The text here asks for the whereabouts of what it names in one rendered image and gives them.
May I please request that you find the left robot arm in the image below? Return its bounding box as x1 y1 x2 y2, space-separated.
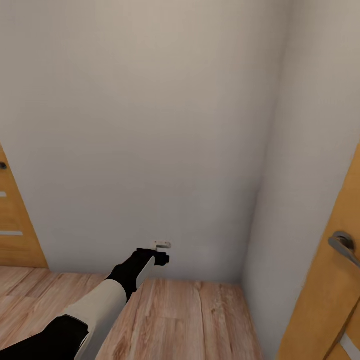
0 239 172 360

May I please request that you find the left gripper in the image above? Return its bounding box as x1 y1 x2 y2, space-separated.
152 250 170 267

